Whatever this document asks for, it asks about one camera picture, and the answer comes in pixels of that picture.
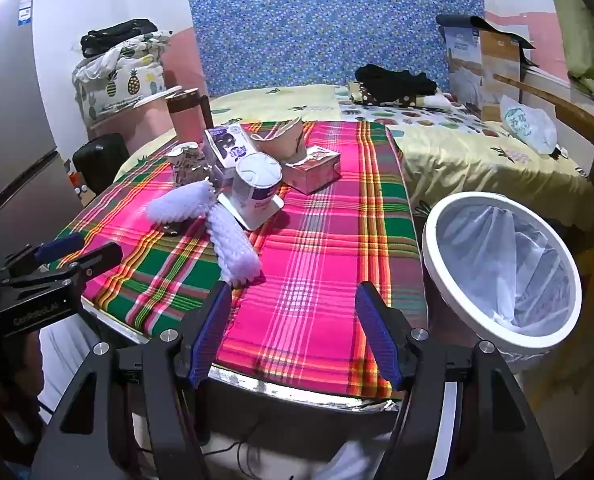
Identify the yellow pineapple print bed sheet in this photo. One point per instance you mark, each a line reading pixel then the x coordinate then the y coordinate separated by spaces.
pixel 477 160

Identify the person's light pants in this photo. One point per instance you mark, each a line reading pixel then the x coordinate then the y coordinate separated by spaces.
pixel 62 360

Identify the wooden side table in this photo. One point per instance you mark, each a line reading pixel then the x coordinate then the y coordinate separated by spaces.
pixel 577 115

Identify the black folded garment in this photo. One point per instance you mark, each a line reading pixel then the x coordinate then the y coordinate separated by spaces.
pixel 117 35

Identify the black suitcase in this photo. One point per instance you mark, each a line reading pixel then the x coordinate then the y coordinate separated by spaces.
pixel 99 160

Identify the small red floor items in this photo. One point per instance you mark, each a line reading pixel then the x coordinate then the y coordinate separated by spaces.
pixel 74 180

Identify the translucent white bin liner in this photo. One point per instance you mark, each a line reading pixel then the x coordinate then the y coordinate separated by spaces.
pixel 502 260

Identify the brown polka dot cloth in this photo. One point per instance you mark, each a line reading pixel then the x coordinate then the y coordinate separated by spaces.
pixel 372 99

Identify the blue floral headboard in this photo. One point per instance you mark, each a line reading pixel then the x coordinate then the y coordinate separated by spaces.
pixel 327 25

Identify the pink cabinet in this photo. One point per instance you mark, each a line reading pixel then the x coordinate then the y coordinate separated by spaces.
pixel 147 120

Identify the white foam net sleeve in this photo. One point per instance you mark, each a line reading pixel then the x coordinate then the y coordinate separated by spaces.
pixel 232 245
pixel 177 205

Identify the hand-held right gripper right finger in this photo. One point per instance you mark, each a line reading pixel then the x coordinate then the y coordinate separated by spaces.
pixel 377 340

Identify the white round can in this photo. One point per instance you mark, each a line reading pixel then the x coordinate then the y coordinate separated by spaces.
pixel 254 190

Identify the strawberry print drink carton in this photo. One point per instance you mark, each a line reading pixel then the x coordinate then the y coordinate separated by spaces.
pixel 312 172

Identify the pink tumbler with brown lid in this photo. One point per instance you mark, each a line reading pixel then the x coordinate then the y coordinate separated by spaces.
pixel 189 120

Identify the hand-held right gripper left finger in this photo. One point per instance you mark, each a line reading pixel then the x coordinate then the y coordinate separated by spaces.
pixel 212 330

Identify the pineapple print bedding bundle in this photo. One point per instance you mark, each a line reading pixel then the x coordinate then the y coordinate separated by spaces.
pixel 122 80

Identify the white box with purple print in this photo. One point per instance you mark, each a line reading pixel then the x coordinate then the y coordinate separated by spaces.
pixel 229 145

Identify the fruit print white cloth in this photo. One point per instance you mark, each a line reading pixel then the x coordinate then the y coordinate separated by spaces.
pixel 427 117

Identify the white round bin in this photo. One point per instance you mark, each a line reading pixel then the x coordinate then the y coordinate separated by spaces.
pixel 452 305

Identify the white plastic bag green print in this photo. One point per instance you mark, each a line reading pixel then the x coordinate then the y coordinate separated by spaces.
pixel 527 127

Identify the black clothes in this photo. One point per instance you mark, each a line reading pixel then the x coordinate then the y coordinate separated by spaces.
pixel 392 80

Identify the pink green plaid tablecloth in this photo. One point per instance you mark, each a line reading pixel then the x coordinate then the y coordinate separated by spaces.
pixel 317 260

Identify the open cardboard box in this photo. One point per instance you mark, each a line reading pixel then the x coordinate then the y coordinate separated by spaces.
pixel 497 60

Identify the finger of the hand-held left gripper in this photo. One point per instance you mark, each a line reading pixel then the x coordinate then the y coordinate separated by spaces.
pixel 59 247
pixel 102 257

